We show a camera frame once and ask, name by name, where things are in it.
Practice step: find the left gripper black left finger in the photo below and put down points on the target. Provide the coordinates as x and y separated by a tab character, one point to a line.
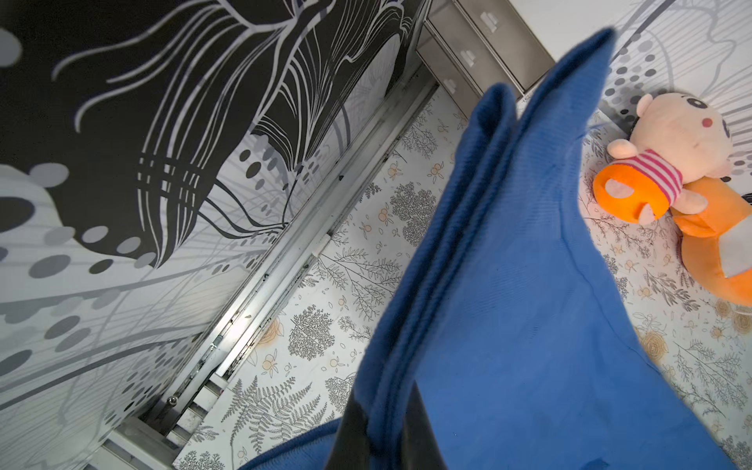
355	443

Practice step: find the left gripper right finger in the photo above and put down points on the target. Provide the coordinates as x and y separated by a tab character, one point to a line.
419	448

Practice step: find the blue long pants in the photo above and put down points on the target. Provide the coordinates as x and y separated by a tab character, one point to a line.
508	319

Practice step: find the pink pig plush toy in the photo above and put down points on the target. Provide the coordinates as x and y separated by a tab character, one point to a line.
677	139

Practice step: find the white mini drawer cabinet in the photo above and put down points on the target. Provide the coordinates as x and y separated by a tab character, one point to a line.
469	46

